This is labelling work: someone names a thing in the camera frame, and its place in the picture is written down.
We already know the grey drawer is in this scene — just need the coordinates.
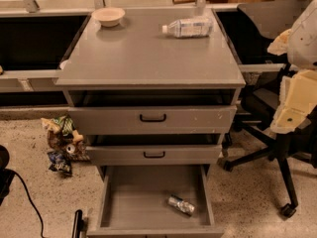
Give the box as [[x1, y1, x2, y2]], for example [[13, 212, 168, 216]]
[[87, 165, 223, 238], [87, 145, 222, 166], [68, 106, 236, 135]]

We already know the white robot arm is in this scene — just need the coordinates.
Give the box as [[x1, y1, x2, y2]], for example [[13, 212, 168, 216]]
[[267, 0, 317, 134]]

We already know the beige paper bowl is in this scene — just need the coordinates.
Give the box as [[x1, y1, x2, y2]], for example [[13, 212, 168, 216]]
[[92, 7, 125, 27]]

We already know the clear plastic water bottle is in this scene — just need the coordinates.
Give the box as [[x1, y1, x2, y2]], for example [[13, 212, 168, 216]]
[[161, 17, 213, 38]]

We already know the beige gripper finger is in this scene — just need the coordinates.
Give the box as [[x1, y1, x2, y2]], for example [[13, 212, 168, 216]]
[[267, 29, 291, 56], [270, 69, 317, 134]]

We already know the blue snack bag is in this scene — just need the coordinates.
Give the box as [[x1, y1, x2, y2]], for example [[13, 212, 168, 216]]
[[48, 151, 72, 176]]

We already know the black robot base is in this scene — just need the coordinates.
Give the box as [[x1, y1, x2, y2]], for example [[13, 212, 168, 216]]
[[0, 145, 14, 205]]

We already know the black cable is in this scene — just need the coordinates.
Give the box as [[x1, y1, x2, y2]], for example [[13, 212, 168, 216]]
[[9, 169, 48, 238]]

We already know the black office chair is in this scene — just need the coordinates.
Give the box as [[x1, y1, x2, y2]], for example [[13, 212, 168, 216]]
[[221, 0, 317, 217]]

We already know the grey middle drawer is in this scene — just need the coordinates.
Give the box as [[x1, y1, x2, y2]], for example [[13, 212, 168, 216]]
[[87, 145, 222, 166]]

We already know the silver blue redbull can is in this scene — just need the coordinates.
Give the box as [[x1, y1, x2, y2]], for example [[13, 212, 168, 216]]
[[167, 194, 195, 216]]

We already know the black handle bar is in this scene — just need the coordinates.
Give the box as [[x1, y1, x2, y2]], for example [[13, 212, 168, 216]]
[[71, 209, 83, 238]]

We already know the wooden stick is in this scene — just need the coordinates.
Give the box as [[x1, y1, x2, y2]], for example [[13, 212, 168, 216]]
[[172, 0, 196, 4]]

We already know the grey top drawer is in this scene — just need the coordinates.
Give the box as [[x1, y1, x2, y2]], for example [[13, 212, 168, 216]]
[[68, 106, 236, 135]]

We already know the grey bottom drawer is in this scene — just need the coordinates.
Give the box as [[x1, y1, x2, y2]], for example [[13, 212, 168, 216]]
[[87, 165, 223, 238]]

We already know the brown snack bag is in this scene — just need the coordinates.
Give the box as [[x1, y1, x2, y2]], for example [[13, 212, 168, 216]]
[[48, 130, 89, 162]]

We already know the green snack bag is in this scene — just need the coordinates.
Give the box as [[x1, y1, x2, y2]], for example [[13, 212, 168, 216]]
[[41, 115, 74, 136]]

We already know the grey drawer cabinet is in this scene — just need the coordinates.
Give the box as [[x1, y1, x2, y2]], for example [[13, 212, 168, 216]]
[[53, 6, 247, 238]]

